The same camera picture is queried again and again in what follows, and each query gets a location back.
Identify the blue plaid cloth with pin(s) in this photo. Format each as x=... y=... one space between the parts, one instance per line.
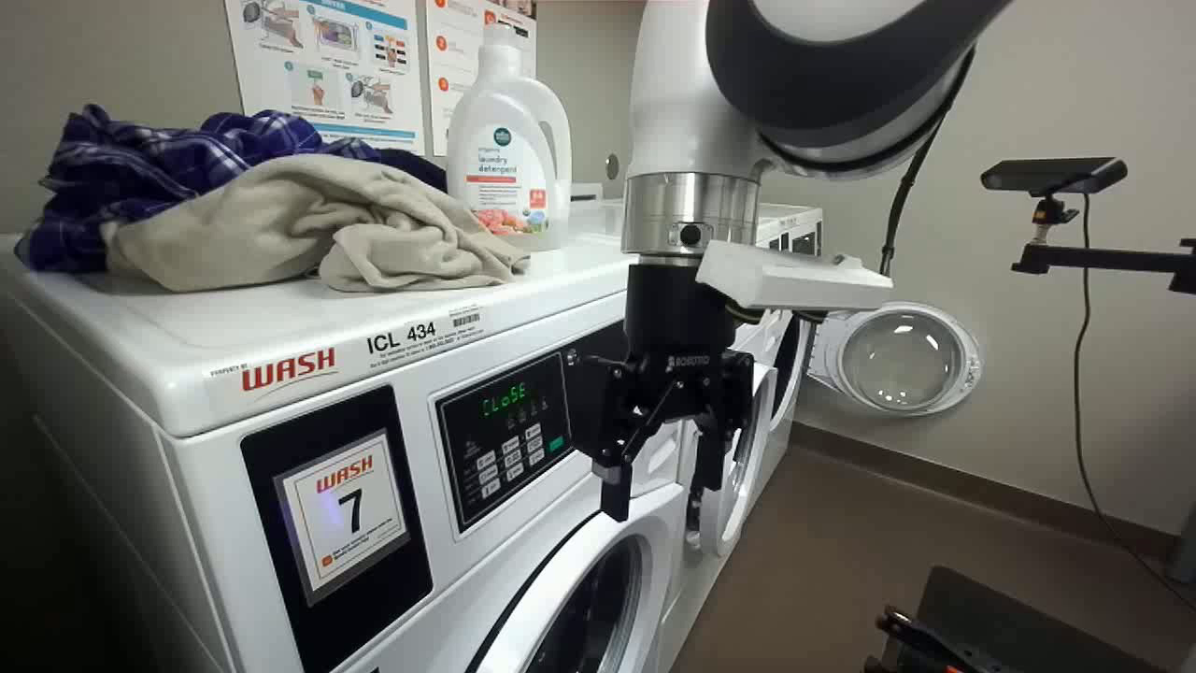
x=114 y=171

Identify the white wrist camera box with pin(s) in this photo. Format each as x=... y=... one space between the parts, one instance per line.
x=798 y=281

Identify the instruction poster on wall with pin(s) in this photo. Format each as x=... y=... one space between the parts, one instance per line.
x=353 y=69

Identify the white front-load washing machine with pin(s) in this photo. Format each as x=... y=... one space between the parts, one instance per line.
x=306 y=480

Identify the black equipment on floor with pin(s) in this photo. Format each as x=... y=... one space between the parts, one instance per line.
x=965 y=625

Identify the white detergent bottle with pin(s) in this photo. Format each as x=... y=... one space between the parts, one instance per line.
x=509 y=152

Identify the black camera on stand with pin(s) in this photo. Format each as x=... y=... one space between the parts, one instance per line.
x=1062 y=194

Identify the beige cloth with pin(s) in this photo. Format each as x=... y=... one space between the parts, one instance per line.
x=358 y=227

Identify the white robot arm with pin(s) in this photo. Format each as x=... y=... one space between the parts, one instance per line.
x=720 y=95

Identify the open round washer door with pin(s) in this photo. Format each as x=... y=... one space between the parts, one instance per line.
x=899 y=361

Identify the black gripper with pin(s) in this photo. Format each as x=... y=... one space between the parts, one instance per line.
x=672 y=361

